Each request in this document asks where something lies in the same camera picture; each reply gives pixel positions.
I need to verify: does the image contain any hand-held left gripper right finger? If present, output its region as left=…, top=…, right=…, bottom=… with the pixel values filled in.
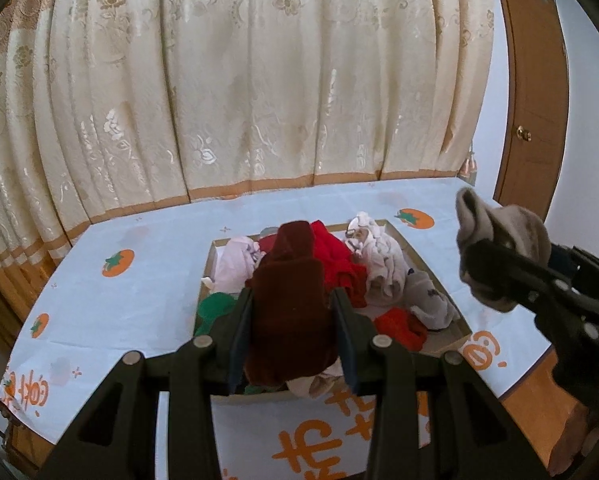
left=332, top=288, right=553, bottom=480

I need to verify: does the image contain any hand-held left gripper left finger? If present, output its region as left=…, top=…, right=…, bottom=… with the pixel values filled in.
left=37, top=288, right=254, bottom=480

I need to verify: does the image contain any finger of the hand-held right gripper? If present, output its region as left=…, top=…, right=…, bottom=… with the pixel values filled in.
left=462, top=240, right=580, bottom=321
left=549, top=245, right=599, bottom=291

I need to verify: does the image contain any taupe sock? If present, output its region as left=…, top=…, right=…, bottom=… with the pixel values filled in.
left=454, top=187, right=551, bottom=313

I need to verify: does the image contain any beige crinkled underwear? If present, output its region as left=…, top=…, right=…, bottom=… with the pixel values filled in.
left=284, top=362, right=346, bottom=401

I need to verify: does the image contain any maroon fleece sock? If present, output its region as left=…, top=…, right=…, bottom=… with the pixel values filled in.
left=244, top=221, right=340, bottom=386

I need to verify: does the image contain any red knit sock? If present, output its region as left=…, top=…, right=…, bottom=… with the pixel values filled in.
left=373, top=307, right=429, bottom=352

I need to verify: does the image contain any light grey sock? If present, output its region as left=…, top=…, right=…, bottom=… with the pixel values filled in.
left=404, top=270, right=461, bottom=332

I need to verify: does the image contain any shallow cardboard box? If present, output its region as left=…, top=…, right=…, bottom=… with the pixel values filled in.
left=192, top=219, right=473, bottom=403

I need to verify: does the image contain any person's right hand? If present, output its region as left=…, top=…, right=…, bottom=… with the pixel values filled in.
left=549, top=404, right=599, bottom=476

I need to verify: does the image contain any white orange-print table cover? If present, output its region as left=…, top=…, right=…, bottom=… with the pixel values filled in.
left=0, top=177, right=565, bottom=480

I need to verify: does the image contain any brown wooden door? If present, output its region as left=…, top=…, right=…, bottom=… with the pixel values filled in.
left=489, top=0, right=573, bottom=221

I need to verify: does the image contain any cream floral curtain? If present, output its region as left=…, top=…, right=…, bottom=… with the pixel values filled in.
left=0, top=0, right=495, bottom=321

